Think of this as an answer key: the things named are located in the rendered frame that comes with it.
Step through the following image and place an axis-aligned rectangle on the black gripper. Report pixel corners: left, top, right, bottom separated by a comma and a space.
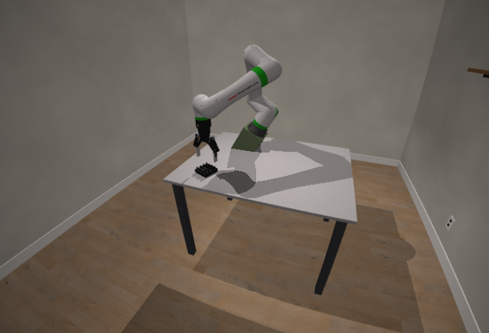
193, 128, 220, 162

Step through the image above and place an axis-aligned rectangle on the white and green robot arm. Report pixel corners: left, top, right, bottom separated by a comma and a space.
192, 45, 282, 137

